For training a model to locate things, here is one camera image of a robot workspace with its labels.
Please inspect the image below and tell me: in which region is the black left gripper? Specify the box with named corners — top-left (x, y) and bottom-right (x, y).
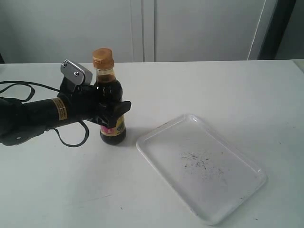
top-left (57, 78), bottom-right (132, 127)

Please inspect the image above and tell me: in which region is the dark soy sauce bottle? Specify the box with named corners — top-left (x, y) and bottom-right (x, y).
top-left (93, 47), bottom-right (126, 145)

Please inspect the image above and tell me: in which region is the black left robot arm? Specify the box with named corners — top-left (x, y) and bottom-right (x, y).
top-left (0, 79), bottom-right (131, 148)

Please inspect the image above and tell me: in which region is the white rectangular plastic tray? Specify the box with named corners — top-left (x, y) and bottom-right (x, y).
top-left (136, 114), bottom-right (267, 225)

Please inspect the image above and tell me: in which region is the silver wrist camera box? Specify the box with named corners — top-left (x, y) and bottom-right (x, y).
top-left (60, 59), bottom-right (93, 86)

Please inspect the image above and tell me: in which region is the black camera cable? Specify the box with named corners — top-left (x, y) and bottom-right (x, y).
top-left (0, 80), bottom-right (90, 148)

